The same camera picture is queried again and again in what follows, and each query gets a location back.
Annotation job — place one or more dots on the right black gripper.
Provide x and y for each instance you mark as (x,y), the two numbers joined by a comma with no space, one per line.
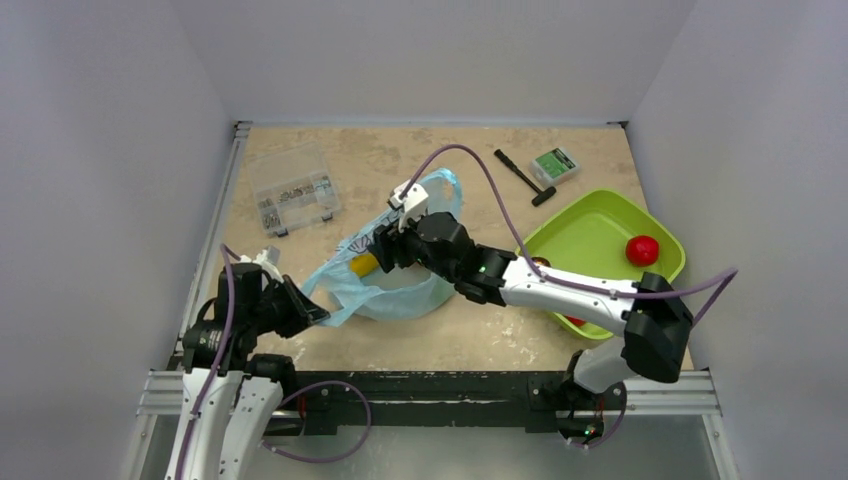
(387,245)

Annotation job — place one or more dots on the yellow fake fruit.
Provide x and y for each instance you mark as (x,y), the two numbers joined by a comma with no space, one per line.
(363,265)

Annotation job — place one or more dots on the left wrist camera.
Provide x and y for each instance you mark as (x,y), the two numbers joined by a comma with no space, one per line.
(267,259)

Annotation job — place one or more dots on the dark red fake fruit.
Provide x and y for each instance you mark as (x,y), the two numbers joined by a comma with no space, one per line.
(542,262)

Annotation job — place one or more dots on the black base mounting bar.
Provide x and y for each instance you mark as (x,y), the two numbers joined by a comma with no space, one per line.
(322,402)

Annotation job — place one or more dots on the blue plastic bag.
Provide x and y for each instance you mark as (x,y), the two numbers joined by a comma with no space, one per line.
(402,294)

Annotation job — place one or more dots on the red fake apple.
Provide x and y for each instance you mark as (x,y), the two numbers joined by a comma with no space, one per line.
(576,321)
(642,250)

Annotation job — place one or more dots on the green plastic bowl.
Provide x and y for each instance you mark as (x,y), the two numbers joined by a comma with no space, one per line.
(589,237)

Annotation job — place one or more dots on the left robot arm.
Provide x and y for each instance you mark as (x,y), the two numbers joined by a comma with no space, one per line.
(228,391)

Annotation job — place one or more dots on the black T-handle tool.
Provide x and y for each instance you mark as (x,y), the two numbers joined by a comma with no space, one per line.
(541,195)

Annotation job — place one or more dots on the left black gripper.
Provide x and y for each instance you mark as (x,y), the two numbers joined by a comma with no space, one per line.
(298,318)

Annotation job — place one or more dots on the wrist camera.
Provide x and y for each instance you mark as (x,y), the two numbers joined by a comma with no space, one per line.
(267,259)
(410,201)

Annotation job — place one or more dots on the clear plastic screw organizer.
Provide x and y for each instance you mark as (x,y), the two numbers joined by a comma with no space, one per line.
(293,189)

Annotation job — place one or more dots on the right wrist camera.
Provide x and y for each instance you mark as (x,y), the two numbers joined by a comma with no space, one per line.
(410,201)

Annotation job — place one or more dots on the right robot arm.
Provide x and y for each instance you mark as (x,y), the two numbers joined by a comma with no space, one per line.
(650,323)

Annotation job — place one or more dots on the green white small box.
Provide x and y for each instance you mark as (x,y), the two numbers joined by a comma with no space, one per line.
(554,167)

